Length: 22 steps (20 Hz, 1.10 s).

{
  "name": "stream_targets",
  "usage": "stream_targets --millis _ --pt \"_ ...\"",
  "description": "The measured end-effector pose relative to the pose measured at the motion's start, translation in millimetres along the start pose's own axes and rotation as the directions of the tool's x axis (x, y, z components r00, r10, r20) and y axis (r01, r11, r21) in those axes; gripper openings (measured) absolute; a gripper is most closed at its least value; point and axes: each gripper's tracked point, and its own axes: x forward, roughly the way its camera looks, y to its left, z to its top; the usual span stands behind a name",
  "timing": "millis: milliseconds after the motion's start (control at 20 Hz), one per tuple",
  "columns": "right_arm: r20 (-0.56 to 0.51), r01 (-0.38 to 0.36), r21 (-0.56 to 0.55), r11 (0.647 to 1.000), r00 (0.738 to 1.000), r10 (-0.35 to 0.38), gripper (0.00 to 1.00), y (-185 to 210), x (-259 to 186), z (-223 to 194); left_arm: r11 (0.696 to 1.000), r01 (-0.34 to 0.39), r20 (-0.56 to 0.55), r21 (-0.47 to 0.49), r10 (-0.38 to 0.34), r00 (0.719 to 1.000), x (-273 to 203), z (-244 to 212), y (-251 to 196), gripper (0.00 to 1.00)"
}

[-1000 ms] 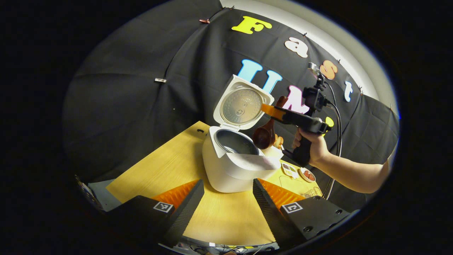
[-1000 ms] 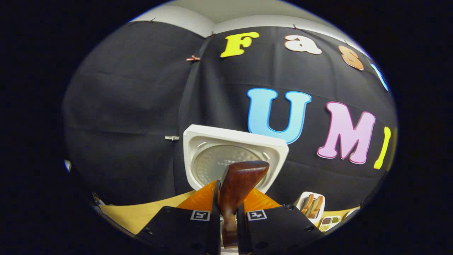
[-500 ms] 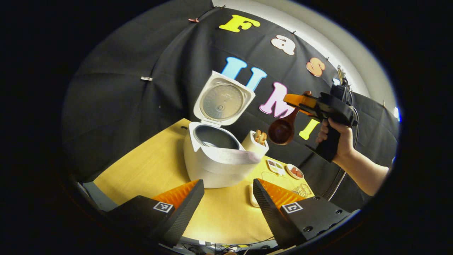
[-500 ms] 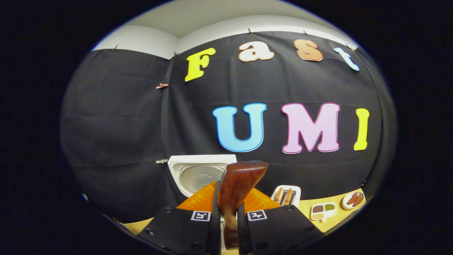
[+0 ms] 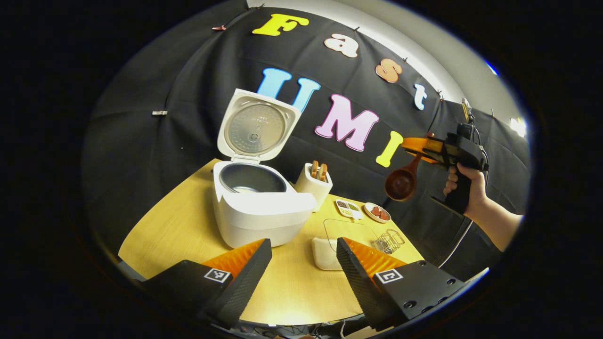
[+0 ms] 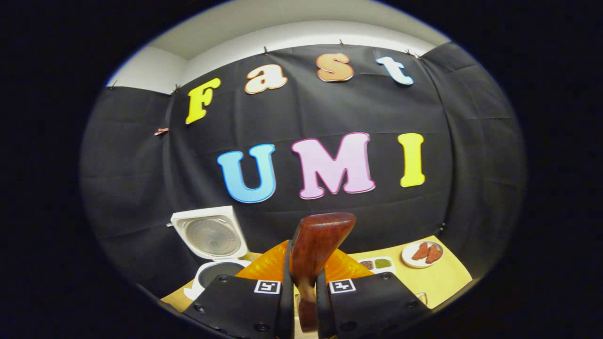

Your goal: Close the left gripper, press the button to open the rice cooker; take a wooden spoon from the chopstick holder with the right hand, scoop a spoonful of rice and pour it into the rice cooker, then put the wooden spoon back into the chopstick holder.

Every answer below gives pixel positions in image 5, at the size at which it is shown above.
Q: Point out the red meat slice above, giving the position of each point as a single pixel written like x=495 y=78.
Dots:
x=384 y=215
x=375 y=211

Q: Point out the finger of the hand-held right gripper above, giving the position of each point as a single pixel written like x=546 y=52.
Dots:
x=433 y=149

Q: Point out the white toaster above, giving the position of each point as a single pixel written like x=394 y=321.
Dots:
x=311 y=190

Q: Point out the white divided bean dish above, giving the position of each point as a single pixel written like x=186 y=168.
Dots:
x=348 y=210

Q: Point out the white rice heap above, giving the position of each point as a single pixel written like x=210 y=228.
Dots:
x=325 y=254

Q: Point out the clear plastic rice box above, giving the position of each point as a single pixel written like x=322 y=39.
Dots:
x=348 y=230

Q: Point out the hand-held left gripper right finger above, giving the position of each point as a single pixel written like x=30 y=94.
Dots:
x=360 y=287

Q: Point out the toasted bread slice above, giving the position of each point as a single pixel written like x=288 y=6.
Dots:
x=323 y=172
x=314 y=168

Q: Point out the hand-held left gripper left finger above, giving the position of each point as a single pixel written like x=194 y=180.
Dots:
x=247 y=287

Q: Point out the white round plate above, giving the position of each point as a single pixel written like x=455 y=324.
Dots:
x=372 y=217

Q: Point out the brown wooden spoon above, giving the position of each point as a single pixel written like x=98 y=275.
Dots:
x=400 y=186

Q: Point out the white rice cooker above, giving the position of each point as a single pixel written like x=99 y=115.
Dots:
x=259 y=214

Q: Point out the black backdrop cloth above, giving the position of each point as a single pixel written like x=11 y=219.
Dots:
x=165 y=155

